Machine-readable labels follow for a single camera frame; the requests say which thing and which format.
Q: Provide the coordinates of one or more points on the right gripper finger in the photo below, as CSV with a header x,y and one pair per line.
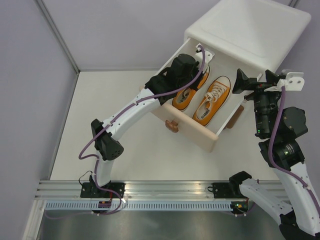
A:
x,y
272,78
243,82

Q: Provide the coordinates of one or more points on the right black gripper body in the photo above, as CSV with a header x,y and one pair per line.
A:
x,y
263,100

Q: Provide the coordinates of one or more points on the orange sneaker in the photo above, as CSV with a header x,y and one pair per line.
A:
x,y
214,98
183,98

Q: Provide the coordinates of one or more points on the bear head drawer knob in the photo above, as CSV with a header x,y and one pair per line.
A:
x,y
172,126

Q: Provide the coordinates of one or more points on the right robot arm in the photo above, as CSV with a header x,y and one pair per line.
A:
x,y
278,128

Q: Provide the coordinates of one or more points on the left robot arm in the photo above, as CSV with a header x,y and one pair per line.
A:
x,y
183,71

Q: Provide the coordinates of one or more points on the white shoe cabinet body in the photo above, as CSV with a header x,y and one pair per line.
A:
x,y
252,35

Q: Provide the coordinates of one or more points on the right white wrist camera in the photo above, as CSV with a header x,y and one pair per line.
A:
x,y
293,82

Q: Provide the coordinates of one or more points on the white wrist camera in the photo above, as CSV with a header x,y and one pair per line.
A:
x,y
205,53
293,82

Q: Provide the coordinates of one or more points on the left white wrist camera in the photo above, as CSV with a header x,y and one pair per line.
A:
x,y
205,53

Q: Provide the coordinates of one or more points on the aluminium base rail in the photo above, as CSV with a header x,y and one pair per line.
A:
x,y
133,190

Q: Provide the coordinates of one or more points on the aluminium corner frame post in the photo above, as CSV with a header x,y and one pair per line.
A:
x,y
56,33

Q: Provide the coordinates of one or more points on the white slotted cable duct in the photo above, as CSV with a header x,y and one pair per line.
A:
x,y
95,205

